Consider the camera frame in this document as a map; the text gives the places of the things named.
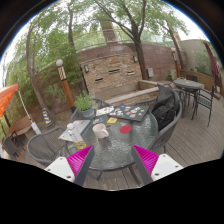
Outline yellow blue striped bollard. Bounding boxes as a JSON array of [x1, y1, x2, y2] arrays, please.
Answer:
[[41, 107, 53, 126]]

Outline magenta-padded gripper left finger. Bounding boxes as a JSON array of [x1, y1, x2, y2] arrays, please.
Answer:
[[44, 145, 96, 187]]

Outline closed maroon patio umbrella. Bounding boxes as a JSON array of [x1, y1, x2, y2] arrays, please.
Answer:
[[203, 40, 222, 89]]

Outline small blue picture card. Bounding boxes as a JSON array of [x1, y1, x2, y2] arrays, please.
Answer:
[[92, 117, 105, 125]]

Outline clear white-capped drink bottle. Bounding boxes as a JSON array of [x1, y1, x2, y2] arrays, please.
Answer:
[[65, 122, 88, 150]]

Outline wooden bench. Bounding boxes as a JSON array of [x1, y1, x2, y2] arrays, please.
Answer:
[[6, 114, 34, 138]]

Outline white ceramic mug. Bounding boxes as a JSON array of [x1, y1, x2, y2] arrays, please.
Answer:
[[92, 123, 110, 140]]

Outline flat round red coaster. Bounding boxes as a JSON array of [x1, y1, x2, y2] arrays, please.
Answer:
[[119, 124, 133, 134]]

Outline round dark patio table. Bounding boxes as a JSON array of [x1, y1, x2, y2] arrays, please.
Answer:
[[173, 78, 203, 116]]

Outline silver laptop with stickers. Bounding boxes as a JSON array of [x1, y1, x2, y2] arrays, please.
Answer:
[[58, 119, 92, 143]]

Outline dark-trunked green tree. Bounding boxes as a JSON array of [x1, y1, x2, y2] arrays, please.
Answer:
[[93, 0, 191, 81]]

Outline black jacket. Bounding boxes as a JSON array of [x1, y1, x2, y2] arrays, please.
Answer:
[[151, 83, 181, 132]]

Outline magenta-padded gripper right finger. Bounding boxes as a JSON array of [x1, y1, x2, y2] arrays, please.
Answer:
[[131, 144, 185, 186]]

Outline green plant in teal pot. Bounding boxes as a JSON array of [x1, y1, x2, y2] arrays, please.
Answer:
[[73, 92, 97, 120]]

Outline black metal patio chair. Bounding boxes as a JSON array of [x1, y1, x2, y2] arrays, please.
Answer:
[[191, 85, 216, 128]]

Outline black laptop with stickers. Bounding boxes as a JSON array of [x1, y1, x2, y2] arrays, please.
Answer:
[[108, 104, 150, 123]]

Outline wooden globe lamp post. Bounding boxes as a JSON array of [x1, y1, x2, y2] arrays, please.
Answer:
[[170, 46, 182, 79], [55, 58, 78, 114]]

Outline leaning green tree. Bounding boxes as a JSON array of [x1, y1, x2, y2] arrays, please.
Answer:
[[6, 6, 81, 129]]

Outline yellow square card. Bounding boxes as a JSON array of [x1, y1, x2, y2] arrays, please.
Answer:
[[106, 117, 119, 125]]

